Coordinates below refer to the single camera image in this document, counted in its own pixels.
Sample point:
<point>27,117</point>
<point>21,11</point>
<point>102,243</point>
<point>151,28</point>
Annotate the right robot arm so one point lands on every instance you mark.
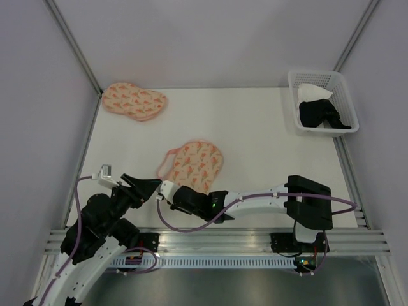
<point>306,202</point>

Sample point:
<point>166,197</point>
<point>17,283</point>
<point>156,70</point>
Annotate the right aluminium frame post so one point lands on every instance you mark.
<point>357,33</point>

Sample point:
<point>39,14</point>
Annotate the black bra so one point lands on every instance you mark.
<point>314,113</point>

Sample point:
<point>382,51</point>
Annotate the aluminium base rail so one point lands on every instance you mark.
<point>257,241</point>

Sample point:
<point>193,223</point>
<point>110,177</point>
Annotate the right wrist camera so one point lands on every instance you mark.
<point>166,190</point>

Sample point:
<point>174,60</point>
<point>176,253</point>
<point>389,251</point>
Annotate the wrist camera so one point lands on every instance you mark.
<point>104,177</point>
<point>166,190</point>

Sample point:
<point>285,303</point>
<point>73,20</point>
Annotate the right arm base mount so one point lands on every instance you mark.
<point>285,243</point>

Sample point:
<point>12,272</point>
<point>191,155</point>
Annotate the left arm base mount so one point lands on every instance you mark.
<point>146,242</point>

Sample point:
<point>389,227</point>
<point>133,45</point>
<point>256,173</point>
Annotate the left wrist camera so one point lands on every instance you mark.
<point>104,177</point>

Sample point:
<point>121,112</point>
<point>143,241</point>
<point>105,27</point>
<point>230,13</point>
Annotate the floral mesh laundry bag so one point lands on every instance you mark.
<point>196,164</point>

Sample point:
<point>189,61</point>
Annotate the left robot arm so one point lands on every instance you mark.
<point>99,235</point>

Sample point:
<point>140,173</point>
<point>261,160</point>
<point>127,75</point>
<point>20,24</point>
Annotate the white bra in basket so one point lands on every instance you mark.
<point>309,92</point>

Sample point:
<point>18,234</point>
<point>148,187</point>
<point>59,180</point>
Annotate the white perforated plastic basket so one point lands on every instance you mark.
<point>341,99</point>

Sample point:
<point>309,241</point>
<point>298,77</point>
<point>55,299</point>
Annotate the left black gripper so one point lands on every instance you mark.
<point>143,189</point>

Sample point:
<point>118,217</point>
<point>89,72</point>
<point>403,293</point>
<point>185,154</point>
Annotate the white slotted cable duct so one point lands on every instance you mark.
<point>278,262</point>

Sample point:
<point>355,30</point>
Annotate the aluminium frame post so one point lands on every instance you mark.
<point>64,28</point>
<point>357,33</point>

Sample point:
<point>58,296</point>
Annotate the left aluminium frame post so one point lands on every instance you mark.
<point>64,28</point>

